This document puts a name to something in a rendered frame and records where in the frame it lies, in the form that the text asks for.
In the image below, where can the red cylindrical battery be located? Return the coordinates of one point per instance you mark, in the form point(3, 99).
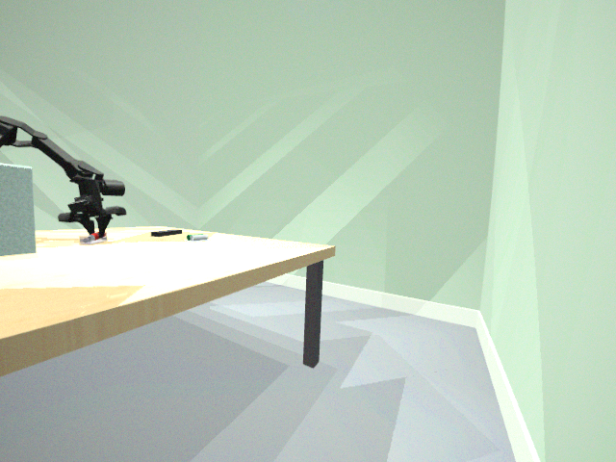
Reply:
point(96, 236)

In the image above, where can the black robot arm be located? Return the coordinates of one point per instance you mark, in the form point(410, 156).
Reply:
point(79, 172)

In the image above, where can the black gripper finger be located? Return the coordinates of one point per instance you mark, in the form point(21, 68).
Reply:
point(88, 224)
point(102, 224)

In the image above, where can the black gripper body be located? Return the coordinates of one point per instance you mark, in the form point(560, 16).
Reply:
point(68, 217)

